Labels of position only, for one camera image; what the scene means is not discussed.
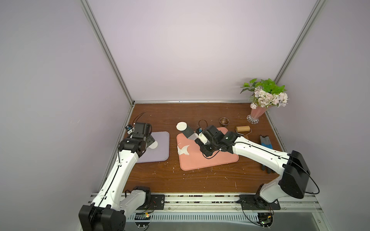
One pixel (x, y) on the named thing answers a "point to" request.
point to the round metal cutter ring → (224, 121)
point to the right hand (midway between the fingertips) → (202, 145)
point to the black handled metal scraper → (189, 134)
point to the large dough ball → (154, 145)
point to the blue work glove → (266, 141)
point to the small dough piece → (181, 126)
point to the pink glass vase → (256, 114)
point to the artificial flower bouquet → (266, 93)
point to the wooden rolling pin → (244, 130)
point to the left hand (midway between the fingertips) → (147, 139)
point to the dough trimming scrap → (183, 150)
